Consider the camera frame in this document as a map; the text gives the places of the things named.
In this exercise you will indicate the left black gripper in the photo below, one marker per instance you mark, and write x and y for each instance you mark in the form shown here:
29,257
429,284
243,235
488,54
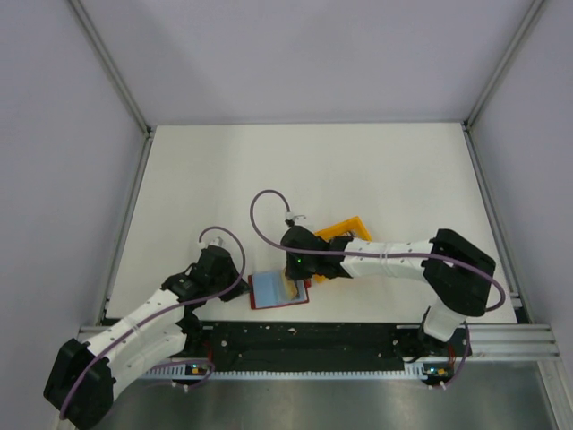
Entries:
240,288

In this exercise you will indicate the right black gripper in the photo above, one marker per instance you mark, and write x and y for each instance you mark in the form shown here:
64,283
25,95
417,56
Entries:
293,272

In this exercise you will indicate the gold credit card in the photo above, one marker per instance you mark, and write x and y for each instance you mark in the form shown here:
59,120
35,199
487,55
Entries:
289,288

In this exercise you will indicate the red leather card holder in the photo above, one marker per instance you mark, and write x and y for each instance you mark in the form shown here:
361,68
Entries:
266,291

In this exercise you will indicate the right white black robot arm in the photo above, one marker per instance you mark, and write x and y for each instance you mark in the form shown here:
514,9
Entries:
459,273

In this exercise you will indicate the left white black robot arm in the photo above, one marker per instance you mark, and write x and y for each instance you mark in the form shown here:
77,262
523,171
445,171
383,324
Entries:
88,376

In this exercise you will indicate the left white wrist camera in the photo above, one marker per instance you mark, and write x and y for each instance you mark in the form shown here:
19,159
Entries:
216,241

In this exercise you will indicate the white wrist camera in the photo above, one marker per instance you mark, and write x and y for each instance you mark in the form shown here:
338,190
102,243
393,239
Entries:
216,241
292,218

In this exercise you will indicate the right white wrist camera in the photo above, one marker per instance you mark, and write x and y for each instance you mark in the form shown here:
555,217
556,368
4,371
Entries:
292,218

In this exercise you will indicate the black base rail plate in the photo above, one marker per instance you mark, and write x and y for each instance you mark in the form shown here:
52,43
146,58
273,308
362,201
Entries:
315,347

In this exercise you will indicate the white slotted cable duct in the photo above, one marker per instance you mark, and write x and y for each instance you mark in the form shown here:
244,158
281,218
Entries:
414,371

